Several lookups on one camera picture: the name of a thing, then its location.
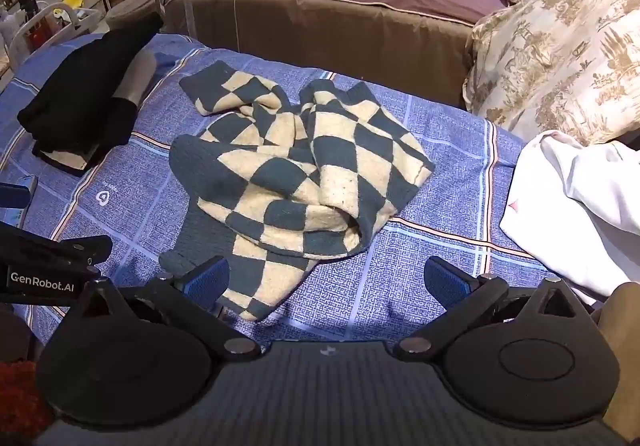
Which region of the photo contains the white garment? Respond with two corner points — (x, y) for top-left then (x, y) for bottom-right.
(499, 129), (640, 308)

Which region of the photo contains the white basket with bottles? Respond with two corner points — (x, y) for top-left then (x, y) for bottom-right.
(6, 0), (102, 68)

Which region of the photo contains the brown bed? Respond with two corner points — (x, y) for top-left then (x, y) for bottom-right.
(105, 0), (512, 111)

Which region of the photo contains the pile of black clothes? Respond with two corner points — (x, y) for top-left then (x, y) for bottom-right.
(16, 12), (165, 178)

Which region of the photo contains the tan cushion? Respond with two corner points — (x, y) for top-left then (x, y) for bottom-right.
(594, 280), (640, 443)

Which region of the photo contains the blue plaid bed sheet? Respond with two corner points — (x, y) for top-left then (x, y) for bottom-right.
(0, 32), (601, 347)

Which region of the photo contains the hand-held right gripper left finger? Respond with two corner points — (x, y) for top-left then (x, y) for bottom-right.
(75, 255), (263, 362)

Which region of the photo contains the teal and cream checkered sweater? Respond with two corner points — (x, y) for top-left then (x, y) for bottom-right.
(159, 60), (436, 324)

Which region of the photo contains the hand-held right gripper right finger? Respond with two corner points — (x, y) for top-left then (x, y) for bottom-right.
(394, 255), (598, 362)

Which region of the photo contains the red fuzzy cloth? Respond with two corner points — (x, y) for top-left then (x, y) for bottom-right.
(0, 360), (55, 444)

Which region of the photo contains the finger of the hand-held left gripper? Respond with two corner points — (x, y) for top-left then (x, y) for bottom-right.
(0, 174), (39, 229)

